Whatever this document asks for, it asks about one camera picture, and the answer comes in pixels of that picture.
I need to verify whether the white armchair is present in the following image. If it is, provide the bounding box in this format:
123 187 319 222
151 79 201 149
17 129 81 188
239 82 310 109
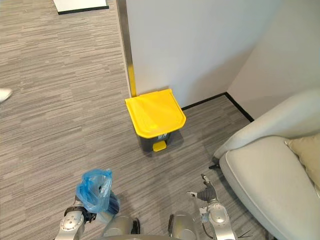
213 87 320 240

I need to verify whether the person's white shoe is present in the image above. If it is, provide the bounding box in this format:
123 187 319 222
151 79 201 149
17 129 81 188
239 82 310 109
0 87 14 103

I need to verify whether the white board black base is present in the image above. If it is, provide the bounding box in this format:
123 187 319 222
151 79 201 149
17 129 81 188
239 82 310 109
52 0 110 16

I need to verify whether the black baseboard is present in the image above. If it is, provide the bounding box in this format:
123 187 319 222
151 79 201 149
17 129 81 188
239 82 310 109
180 91 255 123

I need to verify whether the right robot leg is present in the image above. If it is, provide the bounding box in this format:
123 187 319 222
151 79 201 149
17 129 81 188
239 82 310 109
167 211 200 238

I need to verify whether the robot leg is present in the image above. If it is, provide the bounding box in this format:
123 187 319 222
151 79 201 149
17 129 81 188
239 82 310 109
101 215 141 238
167 211 200 238

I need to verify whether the left robot leg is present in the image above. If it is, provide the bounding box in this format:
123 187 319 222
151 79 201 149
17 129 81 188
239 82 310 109
101 215 141 238

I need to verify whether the beige cushion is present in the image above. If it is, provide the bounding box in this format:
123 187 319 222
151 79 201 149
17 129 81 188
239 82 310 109
284 133 320 191

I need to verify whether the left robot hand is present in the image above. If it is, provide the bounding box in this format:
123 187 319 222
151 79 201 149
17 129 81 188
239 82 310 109
73 194 98 224

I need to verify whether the grey trash can yellow lid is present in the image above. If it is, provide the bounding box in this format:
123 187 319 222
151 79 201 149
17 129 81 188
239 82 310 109
124 88 187 153

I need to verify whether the silver and yellow corner guard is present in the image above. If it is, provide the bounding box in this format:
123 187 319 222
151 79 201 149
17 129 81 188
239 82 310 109
115 0 138 98

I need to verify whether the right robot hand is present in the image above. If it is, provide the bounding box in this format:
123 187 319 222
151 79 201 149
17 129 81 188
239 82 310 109
186 173 219 204

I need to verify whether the blue plastic rubbish bag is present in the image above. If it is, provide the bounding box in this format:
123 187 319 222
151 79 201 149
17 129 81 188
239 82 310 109
75 168 121 225

